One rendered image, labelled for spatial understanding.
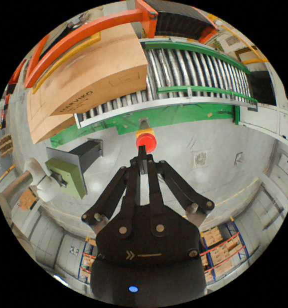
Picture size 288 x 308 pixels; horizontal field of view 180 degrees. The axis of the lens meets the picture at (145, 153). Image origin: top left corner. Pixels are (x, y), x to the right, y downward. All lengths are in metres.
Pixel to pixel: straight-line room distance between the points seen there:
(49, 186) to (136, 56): 1.02
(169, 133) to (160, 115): 0.30
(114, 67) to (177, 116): 1.15
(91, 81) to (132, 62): 0.19
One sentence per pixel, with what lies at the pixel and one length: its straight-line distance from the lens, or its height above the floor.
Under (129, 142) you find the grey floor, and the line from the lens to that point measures 1.39.
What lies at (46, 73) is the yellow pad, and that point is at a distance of 0.43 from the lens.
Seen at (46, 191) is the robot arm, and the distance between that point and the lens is 0.92.
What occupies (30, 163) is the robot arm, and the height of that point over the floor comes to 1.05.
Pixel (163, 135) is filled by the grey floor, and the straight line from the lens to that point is 1.38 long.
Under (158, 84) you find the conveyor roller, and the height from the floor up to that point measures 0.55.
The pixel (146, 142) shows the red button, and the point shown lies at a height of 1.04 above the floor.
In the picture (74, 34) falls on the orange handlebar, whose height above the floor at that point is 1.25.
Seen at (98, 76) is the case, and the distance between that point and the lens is 0.46.
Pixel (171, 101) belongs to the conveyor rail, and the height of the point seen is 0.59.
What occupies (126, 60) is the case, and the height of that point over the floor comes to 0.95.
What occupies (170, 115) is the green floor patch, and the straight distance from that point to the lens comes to 1.38.
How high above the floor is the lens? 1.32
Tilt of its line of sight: 67 degrees down
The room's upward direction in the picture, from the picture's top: 177 degrees clockwise
